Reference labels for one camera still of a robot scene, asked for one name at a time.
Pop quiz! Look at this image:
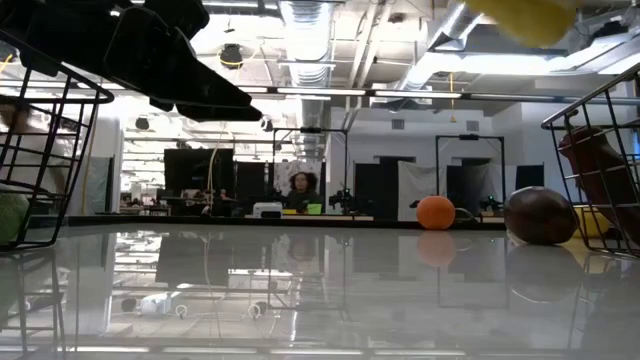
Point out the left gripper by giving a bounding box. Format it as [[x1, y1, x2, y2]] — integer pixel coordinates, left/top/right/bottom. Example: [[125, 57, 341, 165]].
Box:
[[24, 0, 253, 108]]

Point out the yellow produce item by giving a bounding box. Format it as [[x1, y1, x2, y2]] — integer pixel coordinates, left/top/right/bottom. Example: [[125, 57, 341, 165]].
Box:
[[463, 0, 577, 50]]

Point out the dark brown round produce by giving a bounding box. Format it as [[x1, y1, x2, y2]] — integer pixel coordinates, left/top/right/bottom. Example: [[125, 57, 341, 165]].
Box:
[[503, 185, 580, 246]]

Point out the dark red sausage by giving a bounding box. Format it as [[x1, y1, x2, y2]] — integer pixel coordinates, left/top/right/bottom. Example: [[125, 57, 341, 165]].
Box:
[[558, 124, 640, 246]]

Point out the black dome ceiling fixture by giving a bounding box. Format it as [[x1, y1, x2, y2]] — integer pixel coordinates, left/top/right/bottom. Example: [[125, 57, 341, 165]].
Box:
[[219, 43, 245, 70]]

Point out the black monitor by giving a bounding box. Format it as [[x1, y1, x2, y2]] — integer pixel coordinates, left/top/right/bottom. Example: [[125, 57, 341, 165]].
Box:
[[163, 148, 235, 192]]

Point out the white patterned cloth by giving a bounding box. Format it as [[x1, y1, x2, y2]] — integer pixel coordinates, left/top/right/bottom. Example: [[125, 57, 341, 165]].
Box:
[[273, 159, 324, 199]]

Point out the grey fabric partition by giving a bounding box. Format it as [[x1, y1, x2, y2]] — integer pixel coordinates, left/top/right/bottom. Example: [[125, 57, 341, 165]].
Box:
[[62, 155, 115, 216]]

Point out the wooden background desk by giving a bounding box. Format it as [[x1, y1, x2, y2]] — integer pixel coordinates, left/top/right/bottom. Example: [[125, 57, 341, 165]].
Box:
[[243, 213, 375, 222]]

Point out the white hanging sheet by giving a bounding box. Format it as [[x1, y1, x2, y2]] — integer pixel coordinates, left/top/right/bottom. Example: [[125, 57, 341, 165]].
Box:
[[397, 160, 449, 221]]

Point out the green lime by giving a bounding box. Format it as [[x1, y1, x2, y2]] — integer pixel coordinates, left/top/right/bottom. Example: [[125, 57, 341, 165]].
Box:
[[0, 192, 30, 246]]

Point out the round orange fruit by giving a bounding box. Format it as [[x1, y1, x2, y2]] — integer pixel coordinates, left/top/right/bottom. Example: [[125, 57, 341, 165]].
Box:
[[415, 195, 457, 231]]

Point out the black display screen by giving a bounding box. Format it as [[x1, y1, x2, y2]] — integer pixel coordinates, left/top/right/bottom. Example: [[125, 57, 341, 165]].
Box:
[[515, 163, 545, 190]]

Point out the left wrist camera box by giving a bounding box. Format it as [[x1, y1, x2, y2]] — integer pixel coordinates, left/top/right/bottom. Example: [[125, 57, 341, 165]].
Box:
[[143, 0, 211, 41]]

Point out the black wire basket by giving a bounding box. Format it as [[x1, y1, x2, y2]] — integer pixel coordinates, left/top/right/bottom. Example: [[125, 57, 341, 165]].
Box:
[[541, 62, 640, 259], [0, 28, 115, 251]]

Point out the ribbed silver ventilation duct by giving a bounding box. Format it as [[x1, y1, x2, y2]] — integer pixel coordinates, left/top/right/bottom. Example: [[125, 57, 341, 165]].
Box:
[[278, 0, 334, 161]]

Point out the black table edge frame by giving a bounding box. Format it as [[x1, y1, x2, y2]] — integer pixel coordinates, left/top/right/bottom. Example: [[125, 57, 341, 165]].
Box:
[[19, 213, 506, 231]]

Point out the spiral silver ventilation duct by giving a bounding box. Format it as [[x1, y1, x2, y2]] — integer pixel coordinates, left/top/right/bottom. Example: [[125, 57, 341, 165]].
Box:
[[397, 0, 484, 94]]

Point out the yellow hanging cable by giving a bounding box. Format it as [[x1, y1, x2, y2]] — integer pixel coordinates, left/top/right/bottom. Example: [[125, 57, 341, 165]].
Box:
[[448, 71, 458, 124]]

